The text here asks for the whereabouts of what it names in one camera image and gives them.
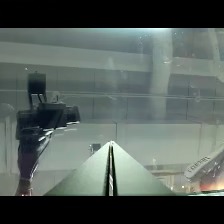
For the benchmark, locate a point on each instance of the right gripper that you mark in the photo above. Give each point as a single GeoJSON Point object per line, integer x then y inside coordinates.
{"type": "Point", "coordinates": [43, 118]}

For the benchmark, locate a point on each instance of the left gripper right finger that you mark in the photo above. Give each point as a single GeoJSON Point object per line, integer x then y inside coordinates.
{"type": "Point", "coordinates": [133, 176]}

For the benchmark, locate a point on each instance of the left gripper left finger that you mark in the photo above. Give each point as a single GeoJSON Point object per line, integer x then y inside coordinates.
{"type": "Point", "coordinates": [90, 176]}

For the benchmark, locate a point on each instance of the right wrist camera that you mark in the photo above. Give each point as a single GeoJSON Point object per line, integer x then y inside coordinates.
{"type": "Point", "coordinates": [36, 83]}

